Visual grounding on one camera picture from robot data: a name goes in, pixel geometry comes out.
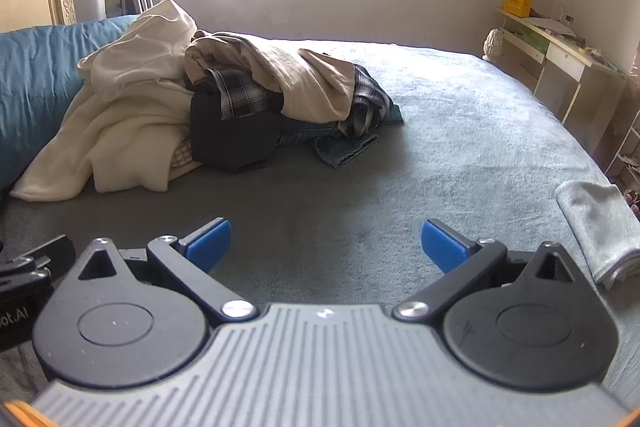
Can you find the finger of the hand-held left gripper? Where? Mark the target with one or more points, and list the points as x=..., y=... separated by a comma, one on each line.
x=55, y=251

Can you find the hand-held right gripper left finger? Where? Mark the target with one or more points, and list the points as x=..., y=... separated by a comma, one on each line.
x=212, y=239

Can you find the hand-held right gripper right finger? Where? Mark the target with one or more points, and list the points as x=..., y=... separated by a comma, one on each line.
x=440, y=242

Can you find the beige pants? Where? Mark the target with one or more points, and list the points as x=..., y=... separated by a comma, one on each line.
x=300, y=82

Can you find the beige checked cloth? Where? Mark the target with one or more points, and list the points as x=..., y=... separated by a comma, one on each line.
x=182, y=154

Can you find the black garment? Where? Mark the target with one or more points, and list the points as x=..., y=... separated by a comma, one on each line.
x=230, y=137

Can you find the grey bed cover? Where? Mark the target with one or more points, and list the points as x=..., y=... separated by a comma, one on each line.
x=450, y=132

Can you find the blue jeans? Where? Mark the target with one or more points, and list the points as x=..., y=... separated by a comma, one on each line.
x=345, y=149

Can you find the small blue cloth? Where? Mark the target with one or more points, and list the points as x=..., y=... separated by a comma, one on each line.
x=395, y=114

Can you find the cream fleece blanket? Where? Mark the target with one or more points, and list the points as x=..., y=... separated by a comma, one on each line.
x=125, y=132

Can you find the plaid shirt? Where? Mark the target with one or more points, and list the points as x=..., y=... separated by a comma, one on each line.
x=245, y=92

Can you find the grey folded towel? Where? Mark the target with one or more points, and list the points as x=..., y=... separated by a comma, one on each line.
x=595, y=227

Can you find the blue duvet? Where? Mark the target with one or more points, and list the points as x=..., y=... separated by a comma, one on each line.
x=35, y=77

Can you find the white sweatshirt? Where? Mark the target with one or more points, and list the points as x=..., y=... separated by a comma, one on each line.
x=145, y=52

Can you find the cream bedpost finial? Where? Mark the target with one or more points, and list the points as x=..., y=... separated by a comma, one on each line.
x=492, y=44

